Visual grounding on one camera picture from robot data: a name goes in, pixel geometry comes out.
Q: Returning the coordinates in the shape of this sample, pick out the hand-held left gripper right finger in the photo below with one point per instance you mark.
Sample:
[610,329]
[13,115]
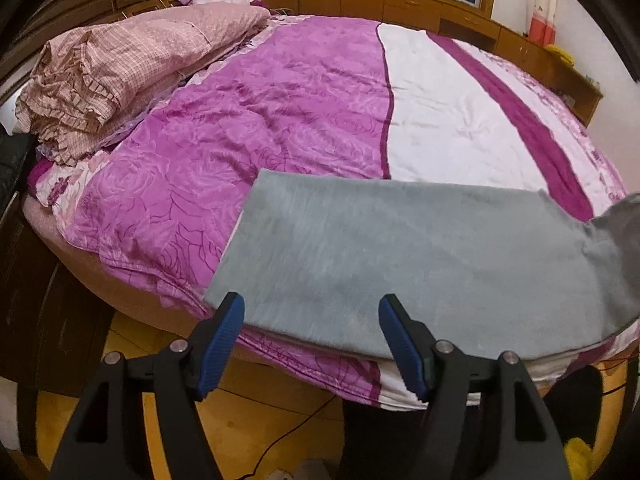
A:
[402,350]

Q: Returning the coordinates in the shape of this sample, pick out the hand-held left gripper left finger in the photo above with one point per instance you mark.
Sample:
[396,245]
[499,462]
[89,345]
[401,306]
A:
[220,350]

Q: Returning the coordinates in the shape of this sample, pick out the dark wooden nightstand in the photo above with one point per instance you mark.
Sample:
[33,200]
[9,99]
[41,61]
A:
[45,310]

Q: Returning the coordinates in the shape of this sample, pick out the yellow slipper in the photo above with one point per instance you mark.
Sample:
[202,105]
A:
[582,460]

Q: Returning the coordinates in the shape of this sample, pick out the purple floral bedspread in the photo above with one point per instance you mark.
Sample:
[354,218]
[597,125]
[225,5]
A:
[275,110]

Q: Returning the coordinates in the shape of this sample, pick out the pink checked pillows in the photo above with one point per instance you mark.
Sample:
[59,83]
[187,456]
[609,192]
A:
[125,60]

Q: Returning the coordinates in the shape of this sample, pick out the yellow object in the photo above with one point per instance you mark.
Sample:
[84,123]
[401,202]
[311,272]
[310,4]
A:
[560,55]

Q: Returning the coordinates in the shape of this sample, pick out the orange patterned curtain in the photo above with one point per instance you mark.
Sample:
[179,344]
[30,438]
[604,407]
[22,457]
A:
[542,10]

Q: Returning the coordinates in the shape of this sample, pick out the wooden wall cabinet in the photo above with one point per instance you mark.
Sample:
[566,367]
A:
[350,0]

